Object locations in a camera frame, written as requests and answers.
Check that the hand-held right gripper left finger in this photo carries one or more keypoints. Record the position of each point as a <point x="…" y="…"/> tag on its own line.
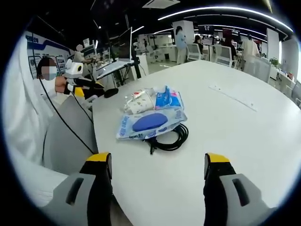
<point x="77" y="188"/>

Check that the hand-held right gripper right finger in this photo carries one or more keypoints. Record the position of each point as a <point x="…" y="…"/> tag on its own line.
<point x="237" y="190"/>

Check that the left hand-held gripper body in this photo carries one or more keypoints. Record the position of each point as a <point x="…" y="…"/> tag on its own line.
<point x="74" y="68"/>

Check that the wet wipes pack blue lid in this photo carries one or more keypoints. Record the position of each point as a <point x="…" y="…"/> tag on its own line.
<point x="145" y="124"/>

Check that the blue tissue packet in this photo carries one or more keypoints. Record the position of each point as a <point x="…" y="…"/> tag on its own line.
<point x="168" y="99"/>

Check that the person's left hand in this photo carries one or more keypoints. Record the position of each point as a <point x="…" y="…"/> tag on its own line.
<point x="60" y="85"/>

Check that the black chair armrest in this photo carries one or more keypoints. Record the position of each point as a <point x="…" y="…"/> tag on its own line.
<point x="111" y="92"/>

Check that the white side desk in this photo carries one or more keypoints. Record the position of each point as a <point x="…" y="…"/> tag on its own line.
<point x="113" y="67"/>

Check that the black tripod stand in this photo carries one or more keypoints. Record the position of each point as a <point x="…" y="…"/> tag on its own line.
<point x="136" y="63"/>

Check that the computer monitor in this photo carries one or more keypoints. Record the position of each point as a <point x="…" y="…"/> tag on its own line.
<point x="125" y="46"/>

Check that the person in white clothes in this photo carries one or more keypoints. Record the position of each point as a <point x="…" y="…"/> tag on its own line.
<point x="26" y="113"/>

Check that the white table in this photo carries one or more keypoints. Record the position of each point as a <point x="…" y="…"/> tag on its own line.
<point x="211" y="131"/>

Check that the ceiling air vent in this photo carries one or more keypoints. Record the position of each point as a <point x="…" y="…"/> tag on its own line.
<point x="162" y="3"/>

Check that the white mesh office chair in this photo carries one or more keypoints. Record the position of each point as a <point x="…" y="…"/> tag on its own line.
<point x="224" y="55"/>
<point x="196" y="51"/>

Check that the green potted plant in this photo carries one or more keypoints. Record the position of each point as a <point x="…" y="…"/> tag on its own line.
<point x="274" y="61"/>

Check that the ceiling light strip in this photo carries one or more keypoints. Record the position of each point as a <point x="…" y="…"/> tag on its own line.
<point x="223" y="9"/>

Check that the wall poster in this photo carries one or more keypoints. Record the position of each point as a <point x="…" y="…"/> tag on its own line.
<point x="47" y="49"/>

